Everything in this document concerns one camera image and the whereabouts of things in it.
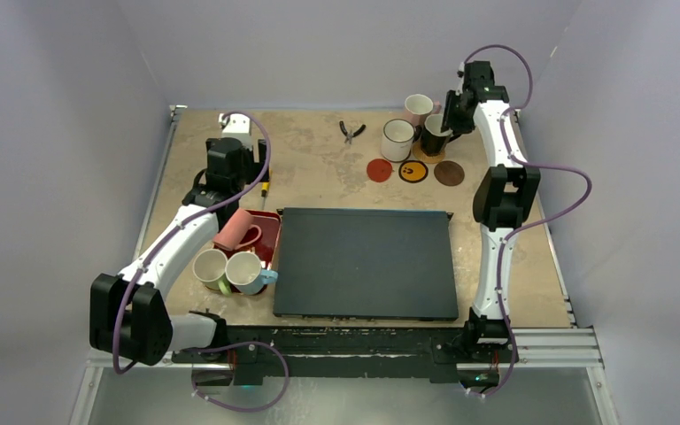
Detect pink handled white mug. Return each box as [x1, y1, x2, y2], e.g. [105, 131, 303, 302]
[404, 94, 441, 128]

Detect black handled white mug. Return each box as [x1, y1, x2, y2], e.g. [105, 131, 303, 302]
[420, 113, 453, 157]

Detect grey white mug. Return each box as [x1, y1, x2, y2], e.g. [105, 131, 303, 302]
[380, 119, 421, 163]

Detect dark brown wooden coaster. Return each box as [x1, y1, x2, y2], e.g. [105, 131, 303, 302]
[434, 160, 465, 187]

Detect orange smiley coaster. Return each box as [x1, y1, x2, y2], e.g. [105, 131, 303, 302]
[398, 160, 429, 183]

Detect red apple coaster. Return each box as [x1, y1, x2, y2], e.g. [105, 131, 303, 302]
[366, 158, 393, 183]

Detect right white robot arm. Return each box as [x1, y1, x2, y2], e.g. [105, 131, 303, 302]
[442, 61, 541, 360]

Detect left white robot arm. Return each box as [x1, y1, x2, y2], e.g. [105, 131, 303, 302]
[89, 137, 271, 366]

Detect salmon pink mug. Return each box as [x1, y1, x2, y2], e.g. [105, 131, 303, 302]
[212, 208, 262, 251]

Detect black pliers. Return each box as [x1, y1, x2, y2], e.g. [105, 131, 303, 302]
[338, 120, 367, 144]

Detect red tray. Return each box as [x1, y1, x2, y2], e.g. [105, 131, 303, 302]
[221, 210, 281, 294]

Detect dark rectangular board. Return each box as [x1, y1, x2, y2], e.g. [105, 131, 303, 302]
[273, 207, 460, 321]

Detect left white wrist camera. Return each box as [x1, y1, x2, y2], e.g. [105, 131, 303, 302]
[218, 113, 253, 146]

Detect yellow handled screwdriver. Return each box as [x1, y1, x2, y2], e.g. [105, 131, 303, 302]
[260, 182, 270, 211]

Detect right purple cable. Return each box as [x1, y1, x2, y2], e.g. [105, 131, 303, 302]
[460, 44, 593, 400]

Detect purple cable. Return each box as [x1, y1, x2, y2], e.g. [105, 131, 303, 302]
[460, 44, 593, 400]
[111, 112, 292, 413]

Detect green handled white mug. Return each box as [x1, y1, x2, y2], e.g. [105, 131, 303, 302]
[192, 249, 232, 296]

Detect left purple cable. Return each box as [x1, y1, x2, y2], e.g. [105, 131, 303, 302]
[111, 112, 292, 413]

